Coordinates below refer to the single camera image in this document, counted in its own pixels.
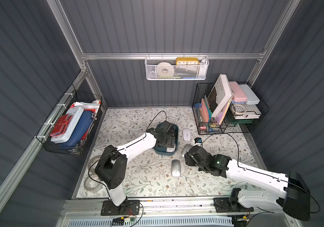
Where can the light blue pencil case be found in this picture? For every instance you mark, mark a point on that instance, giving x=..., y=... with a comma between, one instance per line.
x=252, y=98

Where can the pink folders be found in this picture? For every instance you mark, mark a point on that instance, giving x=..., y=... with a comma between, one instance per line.
x=205, y=109

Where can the pink pencil case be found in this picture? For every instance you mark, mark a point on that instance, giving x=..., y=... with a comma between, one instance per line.
x=238, y=93

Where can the black wire desk organizer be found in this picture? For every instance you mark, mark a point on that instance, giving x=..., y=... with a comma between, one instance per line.
x=231, y=122

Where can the white logo mouse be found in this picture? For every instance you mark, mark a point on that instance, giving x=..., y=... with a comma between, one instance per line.
x=171, y=150

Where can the black wire side basket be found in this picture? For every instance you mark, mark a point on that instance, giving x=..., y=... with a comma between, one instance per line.
x=74, y=98

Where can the white tape roll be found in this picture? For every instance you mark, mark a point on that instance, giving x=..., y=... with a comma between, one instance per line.
x=165, y=69

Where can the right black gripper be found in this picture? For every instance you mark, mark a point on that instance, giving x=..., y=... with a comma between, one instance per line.
x=191, y=154

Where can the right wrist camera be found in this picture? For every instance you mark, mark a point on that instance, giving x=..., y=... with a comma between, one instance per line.
x=198, y=142

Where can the silver grey mouse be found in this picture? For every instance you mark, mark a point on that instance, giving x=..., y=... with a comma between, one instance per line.
x=175, y=168

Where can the white tablet board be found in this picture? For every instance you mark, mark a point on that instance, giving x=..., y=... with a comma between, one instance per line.
x=219, y=96

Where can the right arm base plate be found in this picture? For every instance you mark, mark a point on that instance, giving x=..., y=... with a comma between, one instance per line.
x=222, y=205

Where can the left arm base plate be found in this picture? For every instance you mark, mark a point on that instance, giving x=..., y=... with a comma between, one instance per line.
x=128, y=207

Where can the navy blue case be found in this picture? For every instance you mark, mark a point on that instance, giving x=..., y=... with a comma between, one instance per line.
x=81, y=128

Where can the white wire wall basket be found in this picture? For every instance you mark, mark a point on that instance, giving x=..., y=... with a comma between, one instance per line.
x=182, y=72

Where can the teal plastic storage box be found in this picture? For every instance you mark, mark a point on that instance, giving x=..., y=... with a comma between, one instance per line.
x=172, y=137

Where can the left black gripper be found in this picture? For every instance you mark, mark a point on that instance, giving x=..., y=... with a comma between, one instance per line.
x=166, y=139

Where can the white flat case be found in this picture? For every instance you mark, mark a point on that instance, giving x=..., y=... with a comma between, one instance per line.
x=76, y=112

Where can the red wallet pouch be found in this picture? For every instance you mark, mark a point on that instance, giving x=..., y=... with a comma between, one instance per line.
x=61, y=125

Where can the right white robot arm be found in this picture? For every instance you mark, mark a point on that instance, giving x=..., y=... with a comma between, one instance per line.
x=287, y=193

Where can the white slim mouse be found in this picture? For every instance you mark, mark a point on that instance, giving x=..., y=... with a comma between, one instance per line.
x=186, y=133

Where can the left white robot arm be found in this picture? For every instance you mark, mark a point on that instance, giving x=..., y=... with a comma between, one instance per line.
x=111, y=167

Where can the yellow clock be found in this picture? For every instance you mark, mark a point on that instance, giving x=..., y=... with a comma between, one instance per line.
x=187, y=61

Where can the clear tape roll lower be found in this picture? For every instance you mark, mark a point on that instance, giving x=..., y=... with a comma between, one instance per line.
x=93, y=184

